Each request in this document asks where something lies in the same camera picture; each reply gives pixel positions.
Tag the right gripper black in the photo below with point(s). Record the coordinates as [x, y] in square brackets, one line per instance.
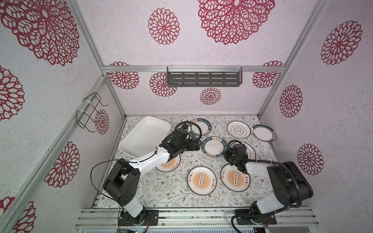
[227, 153]

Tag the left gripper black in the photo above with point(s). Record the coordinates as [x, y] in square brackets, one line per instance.
[192, 147]

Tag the white flower outline plate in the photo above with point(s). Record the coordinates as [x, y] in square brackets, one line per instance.
[250, 151]

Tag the orange sunburst plate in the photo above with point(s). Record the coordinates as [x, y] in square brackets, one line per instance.
[201, 181]
[234, 179]
[170, 166]

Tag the green rim plate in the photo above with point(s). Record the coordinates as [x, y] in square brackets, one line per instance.
[204, 124]
[214, 146]

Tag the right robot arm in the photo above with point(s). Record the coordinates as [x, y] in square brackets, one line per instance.
[290, 187]

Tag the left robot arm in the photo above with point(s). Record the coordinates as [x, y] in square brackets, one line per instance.
[123, 180]

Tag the white plastic bin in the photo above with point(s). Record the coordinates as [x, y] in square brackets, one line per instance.
[144, 137]

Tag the white plate brown line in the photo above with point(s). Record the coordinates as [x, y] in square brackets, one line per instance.
[238, 129]

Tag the green rim plate back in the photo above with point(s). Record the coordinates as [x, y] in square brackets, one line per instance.
[204, 124]

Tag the striped rim plate far right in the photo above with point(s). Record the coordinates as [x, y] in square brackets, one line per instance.
[264, 133]

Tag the grey slotted wall shelf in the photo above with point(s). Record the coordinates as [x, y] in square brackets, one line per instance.
[204, 78]

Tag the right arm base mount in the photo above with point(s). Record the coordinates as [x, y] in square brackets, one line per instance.
[245, 217]

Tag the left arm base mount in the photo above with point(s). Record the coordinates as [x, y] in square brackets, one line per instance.
[145, 218]

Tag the black wire wall rack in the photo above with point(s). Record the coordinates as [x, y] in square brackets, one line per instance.
[84, 116]

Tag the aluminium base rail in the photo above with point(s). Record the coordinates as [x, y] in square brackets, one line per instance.
[195, 218]

